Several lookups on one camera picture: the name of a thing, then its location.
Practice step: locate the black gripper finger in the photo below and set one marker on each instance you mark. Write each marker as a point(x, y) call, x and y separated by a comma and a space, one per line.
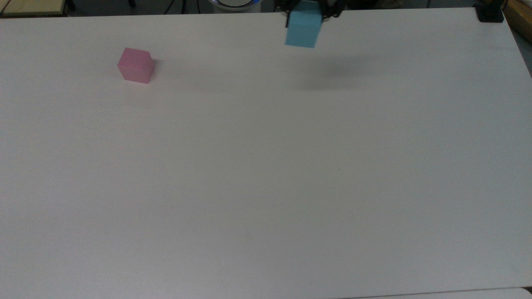
point(332, 9)
point(286, 7)

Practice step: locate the blue foam cube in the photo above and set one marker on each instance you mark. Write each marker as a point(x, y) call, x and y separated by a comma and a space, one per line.
point(303, 29)

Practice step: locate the pink foam cube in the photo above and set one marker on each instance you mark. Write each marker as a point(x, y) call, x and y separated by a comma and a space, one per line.
point(135, 66)

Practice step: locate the black corner table clamp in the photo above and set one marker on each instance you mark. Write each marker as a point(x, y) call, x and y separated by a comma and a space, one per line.
point(489, 14)

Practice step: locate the brown wooden desk edge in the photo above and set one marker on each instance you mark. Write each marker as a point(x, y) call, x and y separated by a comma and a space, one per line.
point(521, 16)

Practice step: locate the light wooden board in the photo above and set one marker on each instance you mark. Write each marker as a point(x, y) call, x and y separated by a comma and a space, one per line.
point(29, 6)

